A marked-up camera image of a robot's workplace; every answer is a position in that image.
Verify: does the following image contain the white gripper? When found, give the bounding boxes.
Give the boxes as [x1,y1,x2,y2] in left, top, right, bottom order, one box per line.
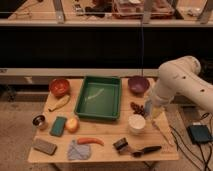
[144,100,164,119]

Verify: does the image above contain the metal fork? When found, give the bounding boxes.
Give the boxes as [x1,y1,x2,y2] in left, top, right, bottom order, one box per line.
[151,120,174,147]

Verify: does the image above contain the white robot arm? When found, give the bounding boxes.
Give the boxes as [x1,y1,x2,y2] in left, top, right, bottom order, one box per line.
[144,56,213,117]

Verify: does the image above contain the grey blue cloth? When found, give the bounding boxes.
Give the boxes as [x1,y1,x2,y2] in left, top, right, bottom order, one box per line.
[67,140,91,160]

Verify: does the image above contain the dark red grapes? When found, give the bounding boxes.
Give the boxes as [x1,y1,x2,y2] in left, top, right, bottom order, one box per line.
[130,102,145,116]

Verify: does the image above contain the red bowl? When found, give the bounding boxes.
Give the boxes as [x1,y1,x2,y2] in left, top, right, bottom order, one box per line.
[49,79,70,98]

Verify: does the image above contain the black handled spatula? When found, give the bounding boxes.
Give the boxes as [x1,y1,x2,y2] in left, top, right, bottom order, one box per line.
[131,146,162,158]

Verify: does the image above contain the wooden table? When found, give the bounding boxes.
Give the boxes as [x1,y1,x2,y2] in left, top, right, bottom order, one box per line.
[28,78,179,163]

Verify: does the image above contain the grey rectangular block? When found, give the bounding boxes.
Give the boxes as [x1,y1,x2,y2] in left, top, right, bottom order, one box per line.
[33,139,57,155]

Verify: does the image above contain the white cup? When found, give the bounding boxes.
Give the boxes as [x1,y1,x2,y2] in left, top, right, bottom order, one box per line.
[128,114,146,134]

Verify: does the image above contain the small metal cup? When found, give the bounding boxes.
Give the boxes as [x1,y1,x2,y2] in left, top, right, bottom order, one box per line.
[32,115,47,130]

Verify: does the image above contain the small black brush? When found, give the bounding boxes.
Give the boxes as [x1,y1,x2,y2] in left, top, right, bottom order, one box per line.
[113,138,130,155]

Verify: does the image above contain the purple bowl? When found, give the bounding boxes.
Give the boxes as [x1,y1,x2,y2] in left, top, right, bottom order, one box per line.
[128,76,150,94]

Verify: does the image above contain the yellow banana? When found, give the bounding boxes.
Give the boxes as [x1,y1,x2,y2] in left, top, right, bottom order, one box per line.
[48,95,70,112]

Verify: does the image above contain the green plastic tray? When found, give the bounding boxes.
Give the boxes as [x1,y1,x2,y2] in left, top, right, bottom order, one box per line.
[74,76,122,121]

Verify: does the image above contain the yellow red apple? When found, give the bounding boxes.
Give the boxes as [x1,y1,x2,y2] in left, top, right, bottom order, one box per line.
[65,118,79,133]

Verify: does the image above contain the green sponge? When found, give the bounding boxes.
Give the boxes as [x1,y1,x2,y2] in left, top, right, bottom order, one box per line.
[50,116,67,137]

